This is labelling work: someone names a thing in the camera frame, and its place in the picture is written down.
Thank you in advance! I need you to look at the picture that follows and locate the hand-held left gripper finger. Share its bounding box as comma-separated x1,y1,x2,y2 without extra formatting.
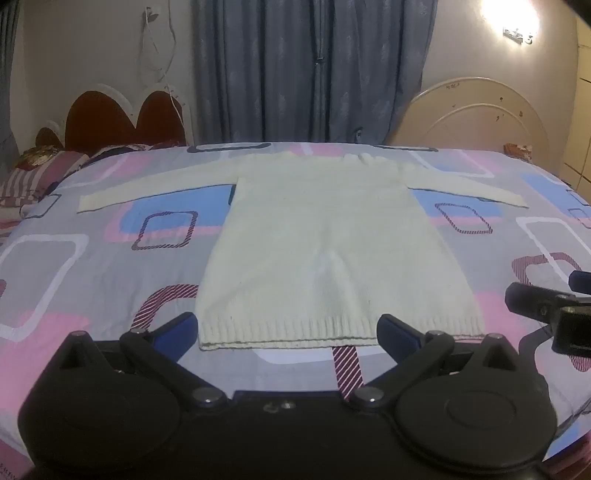
349,314,537,411

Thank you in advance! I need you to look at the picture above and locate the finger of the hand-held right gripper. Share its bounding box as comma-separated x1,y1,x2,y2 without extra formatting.
505,281,573,329
568,270,591,295

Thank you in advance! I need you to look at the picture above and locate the cream knitted sweater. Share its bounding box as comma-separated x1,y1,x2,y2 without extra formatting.
76,151,531,352

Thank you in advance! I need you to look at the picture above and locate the red floral cloth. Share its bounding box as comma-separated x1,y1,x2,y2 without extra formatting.
502,143,534,163

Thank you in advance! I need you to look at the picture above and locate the cream wardrobe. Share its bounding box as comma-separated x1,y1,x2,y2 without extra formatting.
564,16,591,204

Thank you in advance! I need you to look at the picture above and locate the cream round bed board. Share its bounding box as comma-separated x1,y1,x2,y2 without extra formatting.
385,76,552,163

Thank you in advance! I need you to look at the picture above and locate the blue-grey curtain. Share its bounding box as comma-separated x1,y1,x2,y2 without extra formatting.
190,0,438,145

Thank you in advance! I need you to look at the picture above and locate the patterned bed sheet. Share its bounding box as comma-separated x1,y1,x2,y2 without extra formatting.
0,141,591,480

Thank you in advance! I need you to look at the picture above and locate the striped pillow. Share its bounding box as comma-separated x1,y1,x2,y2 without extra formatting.
0,151,90,209

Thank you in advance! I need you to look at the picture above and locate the floral pillow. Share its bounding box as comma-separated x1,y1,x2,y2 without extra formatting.
13,145,66,171

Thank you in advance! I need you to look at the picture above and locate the grey side curtain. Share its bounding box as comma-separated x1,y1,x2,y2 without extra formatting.
0,0,21,160

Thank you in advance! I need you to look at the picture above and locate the wall light fixture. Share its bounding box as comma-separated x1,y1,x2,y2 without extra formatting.
502,25,535,46

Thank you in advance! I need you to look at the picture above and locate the white wall cable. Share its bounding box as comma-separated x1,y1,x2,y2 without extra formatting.
139,6,188,132

